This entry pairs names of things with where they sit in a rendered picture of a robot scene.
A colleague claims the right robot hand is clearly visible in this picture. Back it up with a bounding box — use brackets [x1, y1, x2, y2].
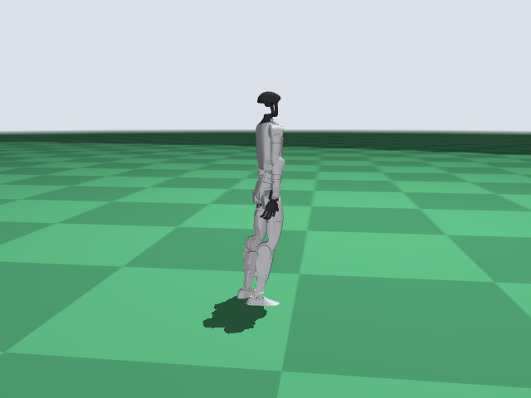
[261, 190, 279, 220]

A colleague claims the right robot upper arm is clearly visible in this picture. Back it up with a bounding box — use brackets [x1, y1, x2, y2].
[268, 124, 284, 166]

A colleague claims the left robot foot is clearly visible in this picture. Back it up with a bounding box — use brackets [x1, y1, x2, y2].
[236, 287, 264, 299]

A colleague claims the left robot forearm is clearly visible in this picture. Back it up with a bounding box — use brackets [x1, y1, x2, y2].
[257, 163, 266, 181]

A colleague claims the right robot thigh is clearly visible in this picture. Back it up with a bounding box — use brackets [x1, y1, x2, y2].
[256, 190, 284, 255]

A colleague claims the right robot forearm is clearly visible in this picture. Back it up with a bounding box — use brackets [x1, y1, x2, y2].
[270, 158, 285, 199]

